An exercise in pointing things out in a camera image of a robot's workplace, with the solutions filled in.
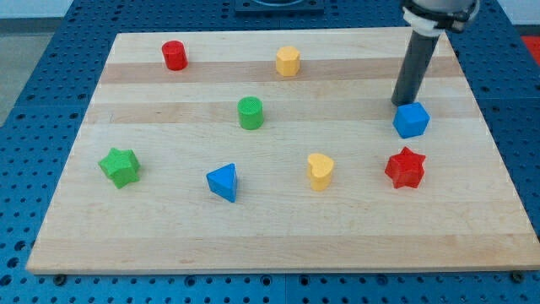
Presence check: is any blue triangle block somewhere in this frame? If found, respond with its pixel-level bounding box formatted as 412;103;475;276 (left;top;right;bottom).
206;163;238;203

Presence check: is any red star block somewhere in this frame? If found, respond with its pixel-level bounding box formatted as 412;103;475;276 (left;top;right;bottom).
385;147;426;188

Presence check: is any green star block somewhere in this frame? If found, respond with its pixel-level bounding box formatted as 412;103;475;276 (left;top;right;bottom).
98;148;140;189

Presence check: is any wooden board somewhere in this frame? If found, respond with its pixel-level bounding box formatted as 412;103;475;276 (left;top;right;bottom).
26;27;539;274

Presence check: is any green cylinder block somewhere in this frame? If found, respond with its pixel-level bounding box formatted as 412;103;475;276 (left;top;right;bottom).
237;96;264;130

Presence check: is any yellow heart block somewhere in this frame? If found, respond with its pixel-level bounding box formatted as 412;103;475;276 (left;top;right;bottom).
307;153;335;192

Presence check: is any yellow hexagon block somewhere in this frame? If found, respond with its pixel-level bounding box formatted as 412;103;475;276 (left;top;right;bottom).
276;46;300;77

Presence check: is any red cylinder block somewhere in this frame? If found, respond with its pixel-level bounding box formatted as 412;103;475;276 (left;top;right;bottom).
161;41;188;71

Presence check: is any blue cube block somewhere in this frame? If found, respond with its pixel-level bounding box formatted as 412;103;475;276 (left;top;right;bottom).
392;102;430;138

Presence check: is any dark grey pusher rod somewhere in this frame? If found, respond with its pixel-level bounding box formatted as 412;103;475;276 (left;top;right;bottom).
391;31;439;106

